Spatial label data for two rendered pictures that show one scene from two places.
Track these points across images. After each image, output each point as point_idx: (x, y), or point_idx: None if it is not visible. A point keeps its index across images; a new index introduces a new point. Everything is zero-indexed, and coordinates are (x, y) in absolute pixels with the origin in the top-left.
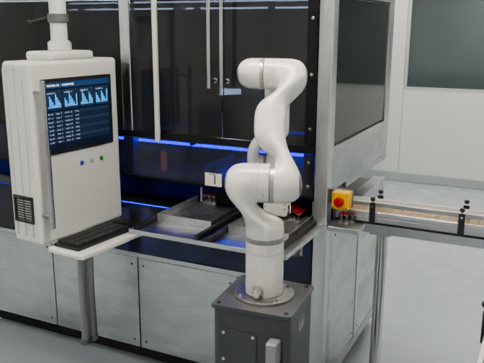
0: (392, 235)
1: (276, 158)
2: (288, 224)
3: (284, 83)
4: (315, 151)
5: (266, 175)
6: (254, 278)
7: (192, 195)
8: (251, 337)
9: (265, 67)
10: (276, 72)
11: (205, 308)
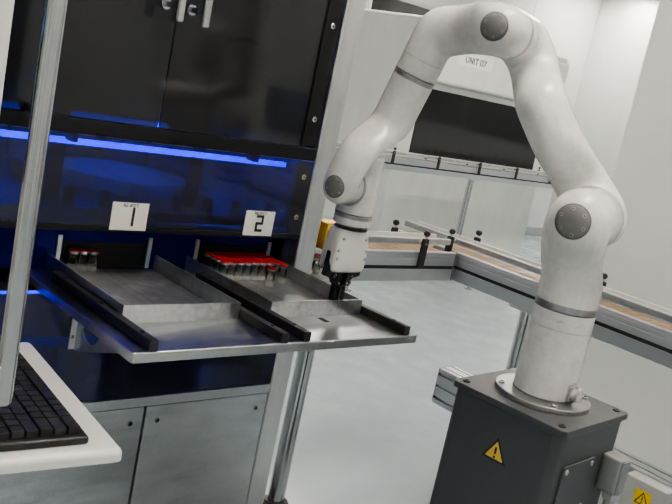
0: (351, 279)
1: (593, 178)
2: (277, 286)
3: (554, 57)
4: (315, 157)
5: (619, 207)
6: (574, 372)
7: (33, 255)
8: (591, 463)
9: (534, 25)
10: (540, 36)
11: (64, 495)
